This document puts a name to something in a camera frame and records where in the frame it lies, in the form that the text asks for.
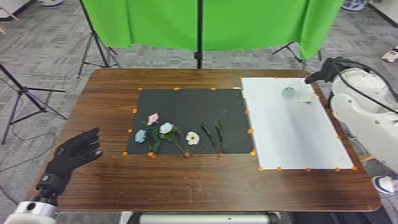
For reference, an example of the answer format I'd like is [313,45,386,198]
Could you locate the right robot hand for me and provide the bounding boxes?
[304,56,359,85]

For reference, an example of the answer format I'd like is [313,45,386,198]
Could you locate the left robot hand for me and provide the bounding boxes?
[45,127,105,180]

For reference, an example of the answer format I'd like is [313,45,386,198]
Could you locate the black stand legs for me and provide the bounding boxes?
[270,40,325,65]

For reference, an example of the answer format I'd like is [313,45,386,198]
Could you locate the white flower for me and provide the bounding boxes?
[297,94,316,105]
[156,121,190,157]

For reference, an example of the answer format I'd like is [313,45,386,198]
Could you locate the blue flower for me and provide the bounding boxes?
[133,128,149,145]

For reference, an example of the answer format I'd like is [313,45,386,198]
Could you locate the pink flower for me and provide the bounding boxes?
[146,112,162,127]

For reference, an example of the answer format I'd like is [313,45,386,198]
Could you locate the white sheet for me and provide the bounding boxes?
[240,76,357,172]

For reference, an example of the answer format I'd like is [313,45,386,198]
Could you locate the blue white ceramic vase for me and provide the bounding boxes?
[339,0,370,13]
[37,0,66,9]

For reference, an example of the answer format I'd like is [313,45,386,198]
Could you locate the cream flower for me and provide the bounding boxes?
[183,130,203,157]

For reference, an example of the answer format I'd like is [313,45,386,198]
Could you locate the black tripod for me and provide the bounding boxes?
[0,62,69,146]

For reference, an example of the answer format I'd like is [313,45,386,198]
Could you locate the dark mat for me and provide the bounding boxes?
[124,87,258,156]

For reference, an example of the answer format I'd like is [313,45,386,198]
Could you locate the black stand pole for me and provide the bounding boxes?
[192,0,206,70]

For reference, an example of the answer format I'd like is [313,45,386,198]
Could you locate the pale grey bar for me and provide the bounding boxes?
[119,211,281,224]

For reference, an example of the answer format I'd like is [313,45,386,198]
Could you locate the black light stand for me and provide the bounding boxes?
[75,0,123,80]

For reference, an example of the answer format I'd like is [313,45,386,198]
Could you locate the black cable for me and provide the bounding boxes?
[332,58,398,115]

